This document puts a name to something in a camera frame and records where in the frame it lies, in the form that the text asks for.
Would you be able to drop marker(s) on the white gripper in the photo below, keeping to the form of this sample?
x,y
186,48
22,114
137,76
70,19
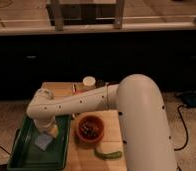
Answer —
x,y
47,125

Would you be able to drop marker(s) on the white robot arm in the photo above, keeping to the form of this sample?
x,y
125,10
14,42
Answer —
x,y
142,117

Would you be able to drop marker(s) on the green chili pepper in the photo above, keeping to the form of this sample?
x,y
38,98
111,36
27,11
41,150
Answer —
x,y
108,156

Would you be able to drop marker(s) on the black power adapter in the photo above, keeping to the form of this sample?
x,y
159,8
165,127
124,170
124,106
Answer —
x,y
189,99

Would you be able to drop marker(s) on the orange bowl with dark contents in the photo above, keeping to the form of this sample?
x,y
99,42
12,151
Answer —
x,y
89,129

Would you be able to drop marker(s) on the green plastic tray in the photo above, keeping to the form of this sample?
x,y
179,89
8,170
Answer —
x,y
27,156

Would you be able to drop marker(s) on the wooden chair frame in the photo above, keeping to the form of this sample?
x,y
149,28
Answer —
x,y
85,14

